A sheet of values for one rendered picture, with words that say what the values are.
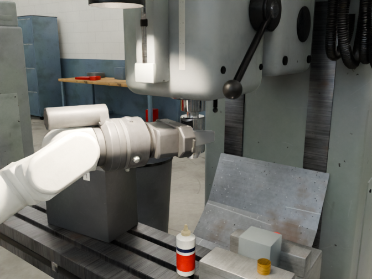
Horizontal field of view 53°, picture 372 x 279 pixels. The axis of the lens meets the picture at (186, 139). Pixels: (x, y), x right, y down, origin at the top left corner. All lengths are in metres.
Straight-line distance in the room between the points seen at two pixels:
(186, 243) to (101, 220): 0.25
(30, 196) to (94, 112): 0.16
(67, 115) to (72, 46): 7.42
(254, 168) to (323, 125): 0.22
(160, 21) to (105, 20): 6.65
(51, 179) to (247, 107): 0.65
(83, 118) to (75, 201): 0.42
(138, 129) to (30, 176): 0.18
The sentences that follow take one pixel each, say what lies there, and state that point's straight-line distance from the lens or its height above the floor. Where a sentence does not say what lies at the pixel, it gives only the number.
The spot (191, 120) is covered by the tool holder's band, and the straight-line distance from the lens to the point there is 0.68.
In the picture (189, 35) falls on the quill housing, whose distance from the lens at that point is 0.58.
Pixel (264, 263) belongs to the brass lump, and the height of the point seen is 1.06.
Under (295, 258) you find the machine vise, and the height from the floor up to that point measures 1.03.
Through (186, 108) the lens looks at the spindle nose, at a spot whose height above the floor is 1.29.
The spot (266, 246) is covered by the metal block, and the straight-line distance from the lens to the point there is 0.67.
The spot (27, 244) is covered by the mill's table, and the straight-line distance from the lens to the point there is 1.07.
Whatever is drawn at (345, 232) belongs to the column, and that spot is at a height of 0.94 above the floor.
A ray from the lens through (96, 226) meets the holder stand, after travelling 0.97.
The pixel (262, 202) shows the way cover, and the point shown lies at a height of 0.99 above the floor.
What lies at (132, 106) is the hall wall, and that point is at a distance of 6.83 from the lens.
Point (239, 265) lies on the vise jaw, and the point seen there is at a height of 1.04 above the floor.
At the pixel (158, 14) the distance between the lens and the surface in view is 0.59.
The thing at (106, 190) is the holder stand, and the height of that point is 1.07.
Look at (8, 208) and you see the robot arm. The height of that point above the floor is 1.17.
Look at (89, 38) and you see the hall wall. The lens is 7.58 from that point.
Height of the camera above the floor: 1.39
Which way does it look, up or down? 14 degrees down
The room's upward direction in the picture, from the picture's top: straight up
